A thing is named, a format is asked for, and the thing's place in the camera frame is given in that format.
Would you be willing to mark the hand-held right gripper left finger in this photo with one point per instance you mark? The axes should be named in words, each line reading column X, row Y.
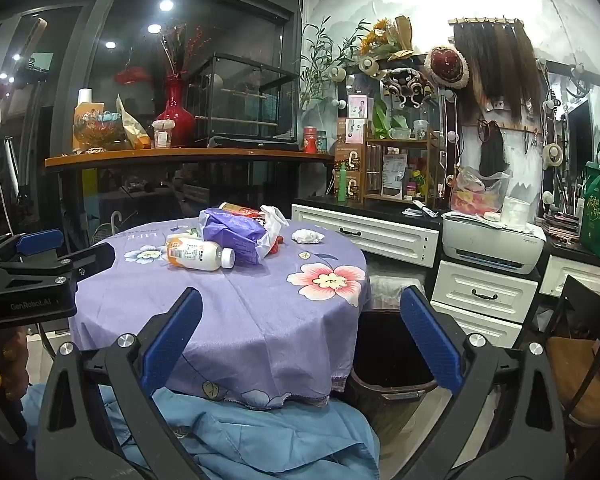
column 172, row 340

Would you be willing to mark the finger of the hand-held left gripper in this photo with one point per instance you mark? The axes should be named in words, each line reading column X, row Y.
column 90, row 260
column 37, row 242

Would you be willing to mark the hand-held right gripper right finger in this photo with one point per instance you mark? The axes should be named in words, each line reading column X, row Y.
column 430, row 340

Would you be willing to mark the white bottle orange label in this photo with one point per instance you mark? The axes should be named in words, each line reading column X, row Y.
column 200, row 255

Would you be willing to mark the purple snack packet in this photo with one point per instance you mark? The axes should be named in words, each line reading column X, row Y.
column 230, row 232

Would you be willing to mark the orange foam fruit net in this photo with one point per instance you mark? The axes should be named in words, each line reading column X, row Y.
column 278, row 243

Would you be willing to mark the red paper cup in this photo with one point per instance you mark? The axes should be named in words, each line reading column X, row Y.
column 240, row 210

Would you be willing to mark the white plastic bag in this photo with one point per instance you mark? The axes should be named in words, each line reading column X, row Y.
column 274, row 220

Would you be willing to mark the person's left hand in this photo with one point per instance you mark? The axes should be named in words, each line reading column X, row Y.
column 16, row 365

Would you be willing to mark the bin with white liner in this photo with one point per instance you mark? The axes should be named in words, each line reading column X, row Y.
column 395, row 285

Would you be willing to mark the purple floral tablecloth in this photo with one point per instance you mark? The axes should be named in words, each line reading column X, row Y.
column 250, row 310

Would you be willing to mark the white printer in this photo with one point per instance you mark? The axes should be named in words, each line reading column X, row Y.
column 490, row 247

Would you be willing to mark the glass bowl of candy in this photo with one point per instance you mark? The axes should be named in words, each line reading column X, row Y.
column 97, row 130

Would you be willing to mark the blue cloth garment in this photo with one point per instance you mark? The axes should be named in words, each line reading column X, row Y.
column 260, row 440

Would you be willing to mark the white razor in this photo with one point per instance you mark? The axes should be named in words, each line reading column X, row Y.
column 424, row 206

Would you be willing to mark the wooden counter shelf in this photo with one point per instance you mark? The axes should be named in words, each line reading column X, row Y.
column 180, row 157

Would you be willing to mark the yellow snack bag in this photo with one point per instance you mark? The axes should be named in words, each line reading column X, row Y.
column 132, row 127

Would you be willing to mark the small white lid jar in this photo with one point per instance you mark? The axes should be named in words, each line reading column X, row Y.
column 163, row 135

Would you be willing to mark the small pink lid jar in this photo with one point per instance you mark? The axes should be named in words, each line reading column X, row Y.
column 410, row 191

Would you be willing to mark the wide white drawer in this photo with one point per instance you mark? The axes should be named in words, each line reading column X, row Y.
column 330, row 227

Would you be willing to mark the clear bag of pink packets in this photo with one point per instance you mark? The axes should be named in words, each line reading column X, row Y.
column 475, row 195

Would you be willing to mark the brown paper bag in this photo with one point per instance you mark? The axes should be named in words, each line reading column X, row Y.
column 580, row 375

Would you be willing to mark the yellow green toy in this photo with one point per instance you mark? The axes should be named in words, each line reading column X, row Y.
column 419, row 182

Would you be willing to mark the black chair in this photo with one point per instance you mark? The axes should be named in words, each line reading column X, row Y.
column 587, row 295

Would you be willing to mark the red vase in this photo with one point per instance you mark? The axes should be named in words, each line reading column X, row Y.
column 175, row 115

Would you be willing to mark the brown pouch white label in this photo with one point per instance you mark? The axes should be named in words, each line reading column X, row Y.
column 394, row 175

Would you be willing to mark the brown printed box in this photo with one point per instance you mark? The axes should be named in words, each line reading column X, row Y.
column 352, row 156
column 354, row 185

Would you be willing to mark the green bottle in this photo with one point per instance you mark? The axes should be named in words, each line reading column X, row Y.
column 342, row 185

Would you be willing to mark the wooden rack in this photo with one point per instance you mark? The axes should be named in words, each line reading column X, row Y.
column 432, row 160

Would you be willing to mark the black hair bundle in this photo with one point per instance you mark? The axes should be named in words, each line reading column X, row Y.
column 492, row 155

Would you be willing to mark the glass cage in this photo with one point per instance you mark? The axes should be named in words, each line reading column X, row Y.
column 245, row 100

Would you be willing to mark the pink and brown box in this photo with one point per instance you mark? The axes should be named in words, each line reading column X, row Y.
column 352, row 131

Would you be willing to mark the small teal glass jar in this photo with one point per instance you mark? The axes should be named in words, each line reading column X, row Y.
column 321, row 142

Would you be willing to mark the green leaf plant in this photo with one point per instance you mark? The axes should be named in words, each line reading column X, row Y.
column 387, row 117

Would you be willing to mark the dried flower stems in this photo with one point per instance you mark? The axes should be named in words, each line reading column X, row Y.
column 177, row 50

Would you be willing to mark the red tin can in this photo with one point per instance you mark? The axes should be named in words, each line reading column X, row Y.
column 310, row 141

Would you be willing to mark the small pink box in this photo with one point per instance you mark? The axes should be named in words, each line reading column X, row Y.
column 358, row 106

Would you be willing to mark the ornate dark headdress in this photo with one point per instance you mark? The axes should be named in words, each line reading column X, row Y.
column 405, row 87

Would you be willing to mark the red round headpiece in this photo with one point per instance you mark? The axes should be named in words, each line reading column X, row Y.
column 447, row 66

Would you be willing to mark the row of hair extensions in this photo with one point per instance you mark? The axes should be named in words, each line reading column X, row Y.
column 500, row 70

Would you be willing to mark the green leafy branches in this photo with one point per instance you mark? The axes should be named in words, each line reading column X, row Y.
column 320, row 60

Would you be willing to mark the sunflower bouquet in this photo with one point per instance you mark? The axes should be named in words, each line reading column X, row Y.
column 380, row 37

